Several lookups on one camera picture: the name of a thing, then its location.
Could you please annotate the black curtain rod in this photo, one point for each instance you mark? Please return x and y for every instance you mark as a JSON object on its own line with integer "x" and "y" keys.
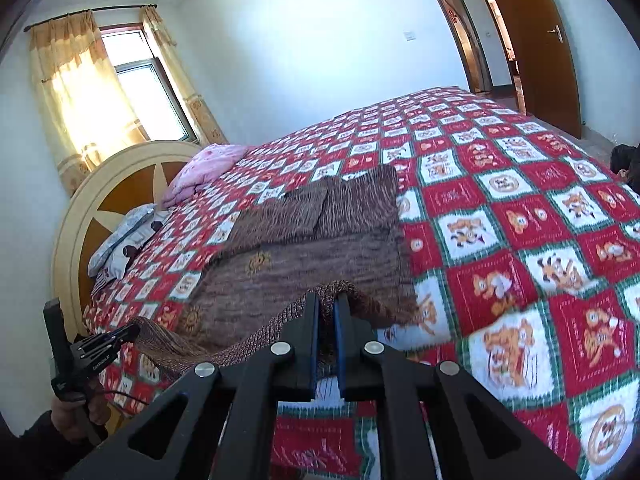
{"x": 115, "y": 9}

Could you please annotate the brown wooden door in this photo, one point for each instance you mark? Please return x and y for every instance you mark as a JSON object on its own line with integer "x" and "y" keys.
{"x": 540, "y": 75}

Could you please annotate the brown door frame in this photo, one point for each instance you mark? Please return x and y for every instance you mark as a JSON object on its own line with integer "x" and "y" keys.
{"x": 440, "y": 5}

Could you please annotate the window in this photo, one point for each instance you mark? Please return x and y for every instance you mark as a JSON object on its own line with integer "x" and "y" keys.
{"x": 145, "y": 90}

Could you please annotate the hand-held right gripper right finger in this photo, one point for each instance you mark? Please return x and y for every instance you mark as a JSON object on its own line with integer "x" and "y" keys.
{"x": 341, "y": 347}

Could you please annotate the person's left forearm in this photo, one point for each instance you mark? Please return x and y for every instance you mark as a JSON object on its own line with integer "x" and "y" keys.
{"x": 40, "y": 452}

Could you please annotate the person's left hand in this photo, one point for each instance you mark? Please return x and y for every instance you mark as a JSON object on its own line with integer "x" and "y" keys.
{"x": 75, "y": 420}

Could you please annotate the small red door decoration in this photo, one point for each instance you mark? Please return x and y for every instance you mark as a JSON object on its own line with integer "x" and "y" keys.
{"x": 453, "y": 14}

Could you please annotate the wide yellow curtain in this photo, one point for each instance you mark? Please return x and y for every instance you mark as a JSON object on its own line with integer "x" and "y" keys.
{"x": 80, "y": 100}

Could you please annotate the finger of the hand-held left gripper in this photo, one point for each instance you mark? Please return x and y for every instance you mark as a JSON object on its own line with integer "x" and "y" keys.
{"x": 112, "y": 336}

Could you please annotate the grey patterned pillow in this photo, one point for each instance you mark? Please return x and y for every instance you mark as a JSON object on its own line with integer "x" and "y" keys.
{"x": 122, "y": 245}

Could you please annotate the cream wooden bed headboard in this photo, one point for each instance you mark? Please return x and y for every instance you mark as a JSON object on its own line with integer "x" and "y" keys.
{"x": 120, "y": 195}

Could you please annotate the brown knit sweater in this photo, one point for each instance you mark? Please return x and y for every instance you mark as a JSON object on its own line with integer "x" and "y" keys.
{"x": 300, "y": 260}

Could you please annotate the red checked printed blanket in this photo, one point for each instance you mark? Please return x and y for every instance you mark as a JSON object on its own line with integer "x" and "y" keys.
{"x": 500, "y": 210}

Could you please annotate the white light switch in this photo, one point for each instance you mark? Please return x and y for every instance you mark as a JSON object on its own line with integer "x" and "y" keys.
{"x": 410, "y": 35}

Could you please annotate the narrow yellow curtain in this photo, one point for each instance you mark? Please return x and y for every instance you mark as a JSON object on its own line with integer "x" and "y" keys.
{"x": 185, "y": 85}

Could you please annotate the pink pillow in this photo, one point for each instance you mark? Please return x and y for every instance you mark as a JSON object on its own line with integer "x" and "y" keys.
{"x": 205, "y": 170}

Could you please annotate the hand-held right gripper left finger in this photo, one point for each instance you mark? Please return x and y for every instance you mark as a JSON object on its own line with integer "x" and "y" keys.
{"x": 312, "y": 345}

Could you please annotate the dark bag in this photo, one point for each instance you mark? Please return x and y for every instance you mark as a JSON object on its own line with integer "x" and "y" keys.
{"x": 627, "y": 165}

